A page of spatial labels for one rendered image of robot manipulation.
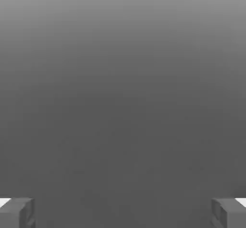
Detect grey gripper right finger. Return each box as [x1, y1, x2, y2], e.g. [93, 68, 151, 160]
[210, 197, 246, 228]

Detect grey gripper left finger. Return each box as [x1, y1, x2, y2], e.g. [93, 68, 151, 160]
[0, 197, 37, 228]

